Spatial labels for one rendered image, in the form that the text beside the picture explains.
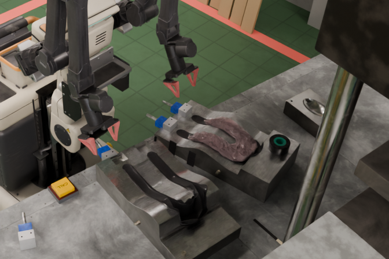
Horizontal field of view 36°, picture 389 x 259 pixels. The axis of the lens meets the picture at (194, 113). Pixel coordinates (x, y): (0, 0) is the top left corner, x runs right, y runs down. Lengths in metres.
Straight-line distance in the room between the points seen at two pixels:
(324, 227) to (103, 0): 1.21
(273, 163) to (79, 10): 0.91
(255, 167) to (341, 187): 0.37
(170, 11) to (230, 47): 2.18
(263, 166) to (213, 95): 1.73
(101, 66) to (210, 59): 1.91
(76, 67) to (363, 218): 0.97
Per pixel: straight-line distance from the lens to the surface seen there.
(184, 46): 2.20
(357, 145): 2.56
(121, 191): 2.10
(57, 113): 2.47
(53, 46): 1.99
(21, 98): 2.60
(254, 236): 2.14
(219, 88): 3.94
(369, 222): 1.63
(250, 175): 2.18
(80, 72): 1.94
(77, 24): 1.84
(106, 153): 2.27
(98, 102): 1.94
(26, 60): 2.14
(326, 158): 1.40
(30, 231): 2.06
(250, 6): 4.44
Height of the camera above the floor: 2.49
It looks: 42 degrees down
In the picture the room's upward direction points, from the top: 7 degrees clockwise
